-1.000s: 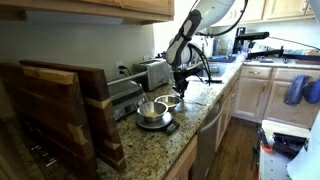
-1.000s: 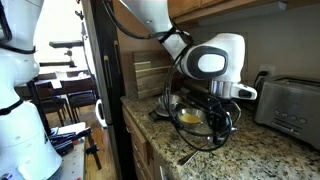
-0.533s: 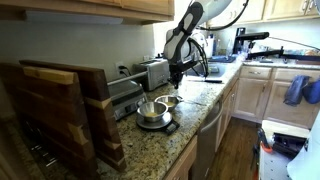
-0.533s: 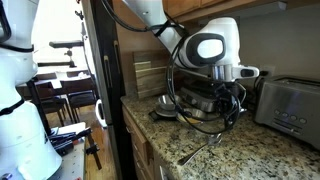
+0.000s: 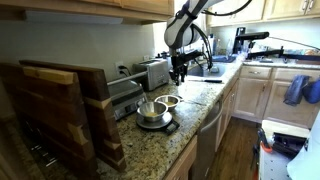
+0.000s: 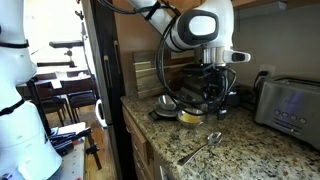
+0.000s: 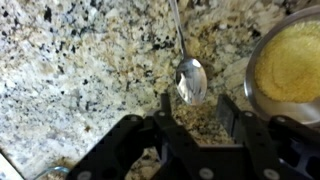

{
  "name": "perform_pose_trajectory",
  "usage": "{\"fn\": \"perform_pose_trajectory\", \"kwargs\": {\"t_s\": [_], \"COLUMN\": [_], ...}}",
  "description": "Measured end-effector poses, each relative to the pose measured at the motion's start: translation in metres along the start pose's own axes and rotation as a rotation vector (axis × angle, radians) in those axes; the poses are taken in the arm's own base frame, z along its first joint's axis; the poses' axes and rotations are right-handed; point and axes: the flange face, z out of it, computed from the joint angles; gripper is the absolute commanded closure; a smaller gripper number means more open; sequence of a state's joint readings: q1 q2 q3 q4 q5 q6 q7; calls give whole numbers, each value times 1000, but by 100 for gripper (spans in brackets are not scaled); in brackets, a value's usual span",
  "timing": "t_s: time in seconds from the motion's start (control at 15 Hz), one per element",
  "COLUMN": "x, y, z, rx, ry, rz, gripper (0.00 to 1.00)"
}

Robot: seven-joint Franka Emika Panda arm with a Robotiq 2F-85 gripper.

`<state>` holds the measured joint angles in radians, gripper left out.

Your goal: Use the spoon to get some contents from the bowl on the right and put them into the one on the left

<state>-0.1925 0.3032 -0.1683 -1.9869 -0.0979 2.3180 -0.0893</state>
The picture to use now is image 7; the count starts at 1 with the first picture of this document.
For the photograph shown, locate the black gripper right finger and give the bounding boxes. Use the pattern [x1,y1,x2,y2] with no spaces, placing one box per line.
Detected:
[216,94,320,180]

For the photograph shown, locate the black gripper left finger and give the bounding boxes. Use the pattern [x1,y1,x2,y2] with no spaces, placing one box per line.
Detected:
[66,94,214,180]

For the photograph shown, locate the silver metal spoon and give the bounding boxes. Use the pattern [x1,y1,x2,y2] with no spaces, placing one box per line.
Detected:
[168,0,207,105]

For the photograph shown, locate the small steel bowl yellow grains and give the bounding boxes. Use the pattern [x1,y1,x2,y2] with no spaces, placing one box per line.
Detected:
[244,6,320,127]

